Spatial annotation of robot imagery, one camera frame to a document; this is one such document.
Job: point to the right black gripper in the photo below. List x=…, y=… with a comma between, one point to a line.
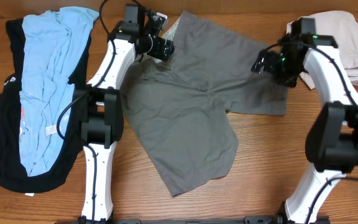
x=289, y=78

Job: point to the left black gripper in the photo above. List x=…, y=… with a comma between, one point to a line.
x=157, y=50

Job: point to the grey shorts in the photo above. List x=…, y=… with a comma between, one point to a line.
x=178, y=109

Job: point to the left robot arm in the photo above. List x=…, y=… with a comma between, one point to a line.
x=101, y=116

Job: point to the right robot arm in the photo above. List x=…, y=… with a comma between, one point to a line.
x=331, y=146

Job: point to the folded beige shorts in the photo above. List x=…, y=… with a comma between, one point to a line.
x=344, y=28

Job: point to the light blue t-shirt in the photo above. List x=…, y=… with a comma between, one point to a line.
x=54, y=44

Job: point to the black t-shirt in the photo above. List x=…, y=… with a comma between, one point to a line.
x=12, y=173

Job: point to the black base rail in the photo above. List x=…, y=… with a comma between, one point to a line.
x=191, y=221

